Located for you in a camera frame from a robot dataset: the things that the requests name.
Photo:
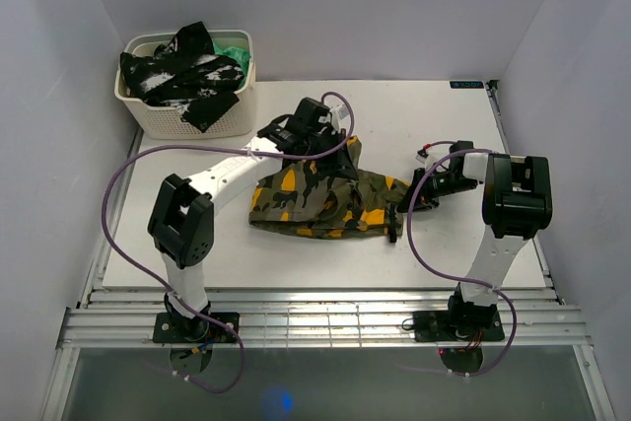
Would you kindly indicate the yellow camouflage trousers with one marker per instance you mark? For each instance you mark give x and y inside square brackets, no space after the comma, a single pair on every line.
[301,201]

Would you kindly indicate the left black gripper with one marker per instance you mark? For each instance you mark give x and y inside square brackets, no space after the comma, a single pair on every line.
[340,164]

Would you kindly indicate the white perforated laundry basket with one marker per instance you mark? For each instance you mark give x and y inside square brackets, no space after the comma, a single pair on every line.
[162,123]

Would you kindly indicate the aluminium front rail frame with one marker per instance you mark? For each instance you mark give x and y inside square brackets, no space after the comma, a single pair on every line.
[302,319]

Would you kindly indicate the green cloth in basket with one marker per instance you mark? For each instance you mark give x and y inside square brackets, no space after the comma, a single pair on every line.
[240,55]

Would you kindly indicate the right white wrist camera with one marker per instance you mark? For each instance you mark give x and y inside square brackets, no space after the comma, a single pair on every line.
[425,157]

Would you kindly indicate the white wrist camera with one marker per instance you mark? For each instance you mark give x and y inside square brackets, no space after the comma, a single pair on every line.
[425,157]
[337,114]

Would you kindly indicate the black white patterned trousers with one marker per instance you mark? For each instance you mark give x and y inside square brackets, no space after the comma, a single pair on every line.
[187,75]

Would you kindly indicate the blue table label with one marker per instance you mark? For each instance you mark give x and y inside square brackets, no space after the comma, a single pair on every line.
[467,85]

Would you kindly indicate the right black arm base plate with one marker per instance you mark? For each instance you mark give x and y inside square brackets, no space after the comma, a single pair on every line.
[439,326]

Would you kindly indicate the aluminium table edge rail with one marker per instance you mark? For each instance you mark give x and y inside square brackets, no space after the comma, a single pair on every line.
[492,93]

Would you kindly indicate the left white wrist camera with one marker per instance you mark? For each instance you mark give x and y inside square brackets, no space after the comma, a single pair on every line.
[337,114]

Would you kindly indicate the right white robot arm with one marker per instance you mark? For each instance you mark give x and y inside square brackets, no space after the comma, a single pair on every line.
[516,204]

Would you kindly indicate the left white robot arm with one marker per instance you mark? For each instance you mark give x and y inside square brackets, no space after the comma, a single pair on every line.
[182,221]

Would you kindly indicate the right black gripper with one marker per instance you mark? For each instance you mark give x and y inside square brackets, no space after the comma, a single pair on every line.
[403,205]

